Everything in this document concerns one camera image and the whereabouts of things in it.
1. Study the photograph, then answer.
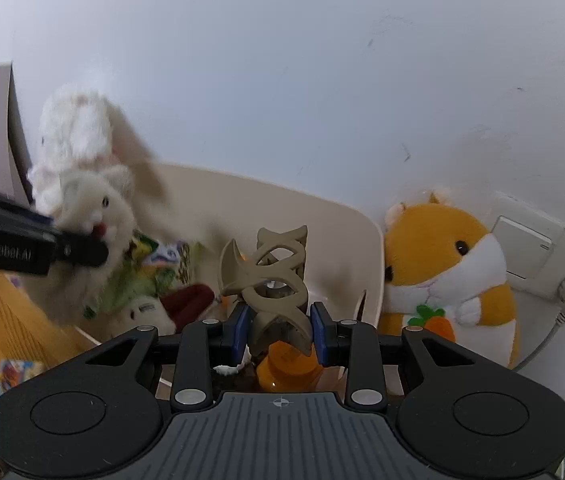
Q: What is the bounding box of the white rabbit plush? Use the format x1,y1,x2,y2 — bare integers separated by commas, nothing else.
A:
22,87,136,326

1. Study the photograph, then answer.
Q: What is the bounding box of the beige twisted hair claw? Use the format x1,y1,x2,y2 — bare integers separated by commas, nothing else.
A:
218,226,313,356

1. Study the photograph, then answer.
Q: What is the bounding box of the orange plastic bottle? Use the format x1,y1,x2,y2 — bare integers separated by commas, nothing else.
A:
256,341,324,393

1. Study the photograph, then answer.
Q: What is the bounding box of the colourful snack bag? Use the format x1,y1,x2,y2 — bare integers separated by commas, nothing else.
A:
85,230,200,316

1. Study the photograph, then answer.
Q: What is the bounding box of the beige plastic storage bin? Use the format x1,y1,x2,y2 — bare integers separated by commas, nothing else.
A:
130,162,383,358

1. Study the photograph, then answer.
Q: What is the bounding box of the orange white hamster plush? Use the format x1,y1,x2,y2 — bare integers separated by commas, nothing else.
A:
377,192,518,367

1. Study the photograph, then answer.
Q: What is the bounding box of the white wall socket panel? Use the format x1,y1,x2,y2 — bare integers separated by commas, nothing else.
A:
485,193,565,301

